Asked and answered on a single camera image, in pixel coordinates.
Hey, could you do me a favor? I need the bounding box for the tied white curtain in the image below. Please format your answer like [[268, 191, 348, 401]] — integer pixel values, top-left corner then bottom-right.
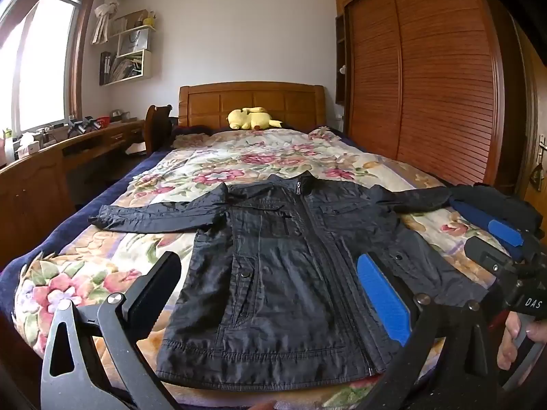
[[91, 0, 130, 46]]

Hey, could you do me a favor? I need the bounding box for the wooden desk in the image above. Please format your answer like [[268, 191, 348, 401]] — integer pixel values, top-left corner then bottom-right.
[[0, 120, 147, 268]]

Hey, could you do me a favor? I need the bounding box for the window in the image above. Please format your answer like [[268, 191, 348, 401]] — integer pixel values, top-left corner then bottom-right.
[[0, 0, 92, 135]]

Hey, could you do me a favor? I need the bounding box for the floral blanket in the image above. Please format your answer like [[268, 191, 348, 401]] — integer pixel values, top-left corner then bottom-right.
[[13, 126, 513, 399]]

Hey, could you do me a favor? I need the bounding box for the tissue box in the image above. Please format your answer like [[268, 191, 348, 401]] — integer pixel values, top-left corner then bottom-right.
[[17, 132, 42, 157]]

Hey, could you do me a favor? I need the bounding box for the white paper bag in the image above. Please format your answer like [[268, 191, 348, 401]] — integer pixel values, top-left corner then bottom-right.
[[117, 28, 151, 57]]

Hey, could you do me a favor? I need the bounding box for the wooden bed headboard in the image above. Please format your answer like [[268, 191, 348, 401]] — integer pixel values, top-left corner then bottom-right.
[[178, 82, 326, 132]]

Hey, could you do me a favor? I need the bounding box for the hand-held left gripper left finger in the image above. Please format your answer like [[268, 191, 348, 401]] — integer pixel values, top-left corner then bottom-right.
[[40, 251, 182, 410]]

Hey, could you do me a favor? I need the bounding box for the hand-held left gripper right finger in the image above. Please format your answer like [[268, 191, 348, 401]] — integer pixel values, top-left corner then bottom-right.
[[355, 253, 501, 410]]

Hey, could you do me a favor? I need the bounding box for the black jacket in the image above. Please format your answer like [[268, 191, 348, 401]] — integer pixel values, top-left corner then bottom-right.
[[88, 171, 492, 391]]

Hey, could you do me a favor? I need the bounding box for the white wall shelf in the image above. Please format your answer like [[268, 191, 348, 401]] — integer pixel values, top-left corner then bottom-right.
[[99, 9, 158, 87]]

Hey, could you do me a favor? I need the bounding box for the yellow plush toy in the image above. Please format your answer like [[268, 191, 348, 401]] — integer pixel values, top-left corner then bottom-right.
[[226, 106, 283, 131]]

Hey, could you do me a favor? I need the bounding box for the wooden slatted wardrobe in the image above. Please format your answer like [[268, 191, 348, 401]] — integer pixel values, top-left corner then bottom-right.
[[333, 0, 516, 199]]

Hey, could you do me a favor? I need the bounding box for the person's right hand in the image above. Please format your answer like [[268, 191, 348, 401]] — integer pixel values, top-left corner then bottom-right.
[[497, 312, 547, 370]]

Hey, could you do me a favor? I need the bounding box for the navy blue bed sheet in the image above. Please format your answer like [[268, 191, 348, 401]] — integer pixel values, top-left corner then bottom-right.
[[0, 124, 449, 410]]

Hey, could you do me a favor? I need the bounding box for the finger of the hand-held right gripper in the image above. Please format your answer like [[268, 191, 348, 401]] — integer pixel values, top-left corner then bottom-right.
[[465, 236, 521, 285], [488, 217, 525, 262]]

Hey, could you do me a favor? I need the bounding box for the black metal tool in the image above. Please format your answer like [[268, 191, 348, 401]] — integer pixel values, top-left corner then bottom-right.
[[68, 116, 105, 137]]

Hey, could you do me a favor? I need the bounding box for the wooden chair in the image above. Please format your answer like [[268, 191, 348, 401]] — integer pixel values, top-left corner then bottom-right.
[[144, 105, 174, 156]]

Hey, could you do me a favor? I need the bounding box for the wooden door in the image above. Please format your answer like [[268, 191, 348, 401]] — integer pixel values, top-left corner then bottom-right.
[[510, 21, 547, 210]]

